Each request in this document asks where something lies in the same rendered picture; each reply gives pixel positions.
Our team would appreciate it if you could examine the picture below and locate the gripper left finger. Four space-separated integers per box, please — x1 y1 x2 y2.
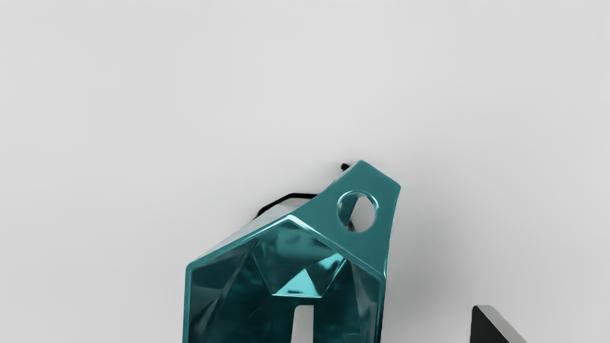
293 305 315 343

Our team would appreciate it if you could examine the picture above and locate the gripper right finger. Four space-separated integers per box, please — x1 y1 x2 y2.
470 305 530 343

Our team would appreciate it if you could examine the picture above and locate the teal faceted mug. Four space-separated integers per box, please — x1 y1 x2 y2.
183 160 401 343

